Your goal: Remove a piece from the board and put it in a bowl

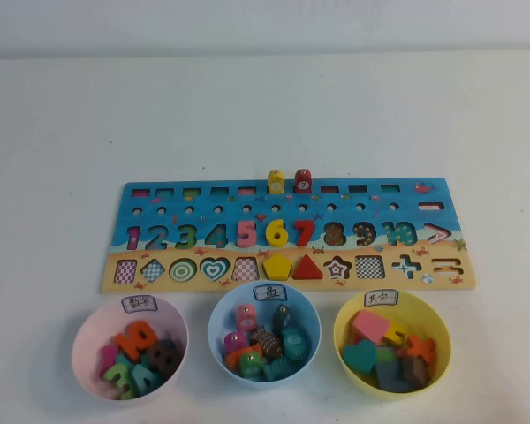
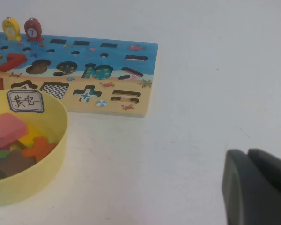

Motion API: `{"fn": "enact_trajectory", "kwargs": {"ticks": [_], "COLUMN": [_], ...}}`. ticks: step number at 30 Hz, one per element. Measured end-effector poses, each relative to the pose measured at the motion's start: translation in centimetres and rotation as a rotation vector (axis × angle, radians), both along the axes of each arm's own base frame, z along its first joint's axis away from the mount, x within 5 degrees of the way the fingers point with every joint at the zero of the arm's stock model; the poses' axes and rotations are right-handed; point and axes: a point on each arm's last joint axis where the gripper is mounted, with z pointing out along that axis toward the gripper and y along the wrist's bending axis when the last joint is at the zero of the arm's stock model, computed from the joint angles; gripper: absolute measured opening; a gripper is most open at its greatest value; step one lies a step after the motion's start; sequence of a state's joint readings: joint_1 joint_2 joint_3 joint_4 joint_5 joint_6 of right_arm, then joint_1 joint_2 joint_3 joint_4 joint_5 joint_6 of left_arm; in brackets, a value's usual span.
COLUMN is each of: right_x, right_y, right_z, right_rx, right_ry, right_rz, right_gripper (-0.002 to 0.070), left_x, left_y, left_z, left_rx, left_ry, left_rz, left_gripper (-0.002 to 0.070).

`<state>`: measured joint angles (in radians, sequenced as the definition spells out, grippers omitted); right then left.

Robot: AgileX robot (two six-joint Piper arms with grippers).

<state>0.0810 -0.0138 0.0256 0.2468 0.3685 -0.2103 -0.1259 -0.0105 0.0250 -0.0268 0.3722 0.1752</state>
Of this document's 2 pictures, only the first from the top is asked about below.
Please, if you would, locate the red fish piece numbered seven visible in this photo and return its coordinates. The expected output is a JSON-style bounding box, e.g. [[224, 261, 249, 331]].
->
[[293, 168, 314, 195]]

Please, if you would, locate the pink plastic bowl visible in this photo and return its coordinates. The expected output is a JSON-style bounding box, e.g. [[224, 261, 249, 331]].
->
[[71, 296, 190, 401]]

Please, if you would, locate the paper label on pink bowl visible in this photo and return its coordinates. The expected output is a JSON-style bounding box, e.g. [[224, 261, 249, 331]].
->
[[121, 295, 159, 314]]

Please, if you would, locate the blue plastic bowl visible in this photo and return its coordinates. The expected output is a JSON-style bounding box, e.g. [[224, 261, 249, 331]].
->
[[208, 281, 322, 391]]

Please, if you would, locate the orange wooden fish piece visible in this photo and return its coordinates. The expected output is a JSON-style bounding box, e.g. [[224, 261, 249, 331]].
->
[[224, 343, 264, 372]]

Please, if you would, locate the magenta wooden fish piece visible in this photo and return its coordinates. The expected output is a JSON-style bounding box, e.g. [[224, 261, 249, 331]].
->
[[223, 331, 249, 357]]

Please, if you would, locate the green wooden fish piece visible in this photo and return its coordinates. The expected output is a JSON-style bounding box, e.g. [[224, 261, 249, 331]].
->
[[239, 352, 265, 381]]

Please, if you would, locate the pink wooden fish piece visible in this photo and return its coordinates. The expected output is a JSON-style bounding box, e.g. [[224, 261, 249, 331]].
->
[[234, 303, 259, 333]]

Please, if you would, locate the brown striped fish piece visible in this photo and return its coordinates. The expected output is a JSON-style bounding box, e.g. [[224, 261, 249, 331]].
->
[[248, 325, 284, 360]]

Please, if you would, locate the teal striped fish piece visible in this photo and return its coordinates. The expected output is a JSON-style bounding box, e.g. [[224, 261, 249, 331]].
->
[[262, 356, 295, 382]]

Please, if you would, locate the paper label on blue bowl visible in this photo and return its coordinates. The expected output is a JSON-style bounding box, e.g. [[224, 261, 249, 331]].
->
[[253, 283, 291, 303]]

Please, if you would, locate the dark grey fish piece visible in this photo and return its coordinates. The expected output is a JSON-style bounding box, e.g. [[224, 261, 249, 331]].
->
[[271, 304, 293, 330]]

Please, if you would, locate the blue wooden puzzle board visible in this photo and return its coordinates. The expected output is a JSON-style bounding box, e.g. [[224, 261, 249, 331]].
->
[[100, 177, 477, 295]]

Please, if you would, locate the teal wooden fish piece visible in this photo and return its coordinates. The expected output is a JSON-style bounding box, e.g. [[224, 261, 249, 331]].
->
[[281, 326, 313, 361]]

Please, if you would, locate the yellow wooden pentagon piece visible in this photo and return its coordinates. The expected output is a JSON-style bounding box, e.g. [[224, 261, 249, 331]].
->
[[262, 253, 292, 281]]

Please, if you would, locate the red wooden triangle piece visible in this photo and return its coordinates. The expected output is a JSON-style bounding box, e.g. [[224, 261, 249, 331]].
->
[[291, 254, 324, 282]]

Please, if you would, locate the yellow wooden fish piece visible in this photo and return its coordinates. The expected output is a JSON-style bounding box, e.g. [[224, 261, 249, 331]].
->
[[267, 169, 287, 196]]

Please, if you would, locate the teal wooden heart piece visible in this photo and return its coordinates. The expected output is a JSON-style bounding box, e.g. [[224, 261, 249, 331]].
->
[[341, 338, 378, 376]]

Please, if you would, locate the pink wooden trapezoid piece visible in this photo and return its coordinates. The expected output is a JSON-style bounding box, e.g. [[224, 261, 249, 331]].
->
[[352, 309, 391, 345]]

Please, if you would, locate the green wooden round piece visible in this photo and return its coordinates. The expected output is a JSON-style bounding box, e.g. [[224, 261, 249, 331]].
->
[[375, 345, 399, 366]]

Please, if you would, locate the grey blue square piece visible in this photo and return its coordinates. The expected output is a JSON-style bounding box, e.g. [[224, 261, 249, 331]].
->
[[375, 360, 414, 394]]

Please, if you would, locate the paper label on yellow bowl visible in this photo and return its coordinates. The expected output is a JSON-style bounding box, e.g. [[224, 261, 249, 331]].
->
[[363, 289, 400, 308]]

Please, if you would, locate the yellow wooden equals piece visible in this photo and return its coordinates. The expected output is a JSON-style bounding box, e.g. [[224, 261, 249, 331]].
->
[[381, 322, 410, 348]]

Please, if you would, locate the orange wooden plus piece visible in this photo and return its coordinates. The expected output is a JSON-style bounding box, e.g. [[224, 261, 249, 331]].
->
[[405, 334, 438, 361]]

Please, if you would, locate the yellow plastic bowl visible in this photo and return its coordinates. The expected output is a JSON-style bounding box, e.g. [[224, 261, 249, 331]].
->
[[333, 290, 453, 402]]

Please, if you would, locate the magenta wooden number one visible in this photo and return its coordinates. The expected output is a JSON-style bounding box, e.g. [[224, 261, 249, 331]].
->
[[98, 344, 121, 381]]

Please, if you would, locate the green wooden number three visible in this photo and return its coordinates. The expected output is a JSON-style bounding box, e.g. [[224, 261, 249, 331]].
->
[[103, 362, 139, 401]]

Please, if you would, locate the teal wooden number four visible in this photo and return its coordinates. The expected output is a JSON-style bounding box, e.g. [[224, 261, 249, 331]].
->
[[131, 361, 164, 397]]

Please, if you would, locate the orange wooden number ten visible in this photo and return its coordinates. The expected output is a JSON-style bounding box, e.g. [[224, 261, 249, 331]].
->
[[114, 321, 160, 359]]

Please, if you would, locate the dark brown number eight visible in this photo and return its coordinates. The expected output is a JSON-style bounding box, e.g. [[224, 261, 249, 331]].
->
[[146, 338, 184, 375]]

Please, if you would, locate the pink wooden number five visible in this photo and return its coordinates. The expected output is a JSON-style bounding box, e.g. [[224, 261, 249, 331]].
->
[[235, 219, 258, 248]]

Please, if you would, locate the yellow wooden number six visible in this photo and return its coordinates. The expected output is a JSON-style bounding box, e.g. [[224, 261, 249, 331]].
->
[[265, 218, 290, 248]]

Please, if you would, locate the red wooden number seven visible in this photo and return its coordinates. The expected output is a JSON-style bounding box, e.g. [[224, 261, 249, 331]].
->
[[293, 219, 316, 246]]

